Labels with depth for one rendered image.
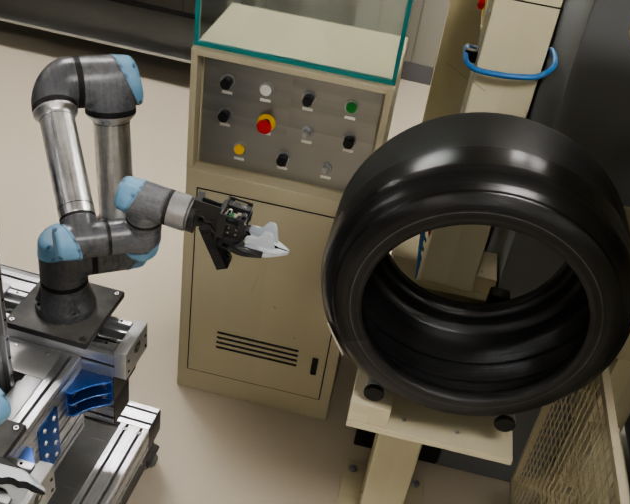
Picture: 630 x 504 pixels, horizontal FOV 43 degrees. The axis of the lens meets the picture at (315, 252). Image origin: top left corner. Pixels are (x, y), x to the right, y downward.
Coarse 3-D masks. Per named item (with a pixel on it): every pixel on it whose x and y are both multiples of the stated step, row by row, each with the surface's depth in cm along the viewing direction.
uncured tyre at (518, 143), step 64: (448, 128) 149; (512, 128) 147; (384, 192) 142; (448, 192) 136; (512, 192) 134; (576, 192) 136; (384, 256) 144; (576, 256) 137; (384, 320) 181; (448, 320) 185; (512, 320) 182; (576, 320) 172; (384, 384) 163; (448, 384) 174; (512, 384) 171; (576, 384) 153
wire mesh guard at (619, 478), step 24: (600, 384) 169; (552, 408) 207; (576, 408) 185; (600, 408) 168; (576, 432) 181; (600, 432) 164; (528, 456) 224; (552, 456) 198; (576, 456) 177; (552, 480) 191; (576, 480) 173; (624, 480) 147
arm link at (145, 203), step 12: (132, 180) 161; (144, 180) 162; (120, 192) 160; (132, 192) 160; (144, 192) 160; (156, 192) 160; (168, 192) 161; (120, 204) 161; (132, 204) 160; (144, 204) 160; (156, 204) 160; (168, 204) 164; (132, 216) 163; (144, 216) 162; (156, 216) 161
